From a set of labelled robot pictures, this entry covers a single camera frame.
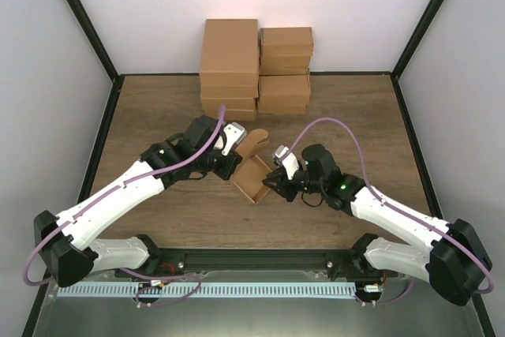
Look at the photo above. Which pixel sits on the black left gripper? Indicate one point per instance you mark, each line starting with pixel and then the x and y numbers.
pixel 225 172

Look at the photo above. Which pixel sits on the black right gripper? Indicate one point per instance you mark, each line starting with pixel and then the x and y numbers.
pixel 285 189

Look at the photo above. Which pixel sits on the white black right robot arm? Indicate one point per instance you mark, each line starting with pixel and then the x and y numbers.
pixel 350 194

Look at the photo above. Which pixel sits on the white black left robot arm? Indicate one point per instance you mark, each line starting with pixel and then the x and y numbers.
pixel 162 165

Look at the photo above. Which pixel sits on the bottom large cardboard box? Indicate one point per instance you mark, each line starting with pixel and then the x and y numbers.
pixel 233 115

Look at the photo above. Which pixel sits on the large cardboard box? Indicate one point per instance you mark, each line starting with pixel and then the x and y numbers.
pixel 214 104
pixel 230 52
pixel 229 91
pixel 233 115

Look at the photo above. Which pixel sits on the bottom small cardboard box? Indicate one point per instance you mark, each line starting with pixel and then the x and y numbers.
pixel 281 108

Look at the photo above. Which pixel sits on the small cardboard box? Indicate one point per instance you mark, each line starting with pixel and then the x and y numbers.
pixel 284 65
pixel 281 108
pixel 286 41
pixel 294 89

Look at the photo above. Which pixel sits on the top large cardboard box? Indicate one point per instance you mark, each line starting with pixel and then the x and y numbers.
pixel 230 52

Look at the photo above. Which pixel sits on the upper small cardboard box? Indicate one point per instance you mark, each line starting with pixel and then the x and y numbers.
pixel 284 65

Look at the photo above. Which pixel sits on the top small cardboard box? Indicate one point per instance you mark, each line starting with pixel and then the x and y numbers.
pixel 286 41

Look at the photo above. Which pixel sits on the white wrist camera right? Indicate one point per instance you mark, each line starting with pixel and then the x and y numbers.
pixel 283 157

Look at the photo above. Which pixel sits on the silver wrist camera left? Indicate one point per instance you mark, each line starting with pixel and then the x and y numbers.
pixel 233 134

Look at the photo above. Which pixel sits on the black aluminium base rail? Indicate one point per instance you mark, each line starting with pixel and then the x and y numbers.
pixel 252 260

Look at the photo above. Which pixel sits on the light blue slotted cable duct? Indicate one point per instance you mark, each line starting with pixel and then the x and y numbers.
pixel 211 290

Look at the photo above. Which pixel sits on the black cage frame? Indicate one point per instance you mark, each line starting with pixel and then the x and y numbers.
pixel 68 266

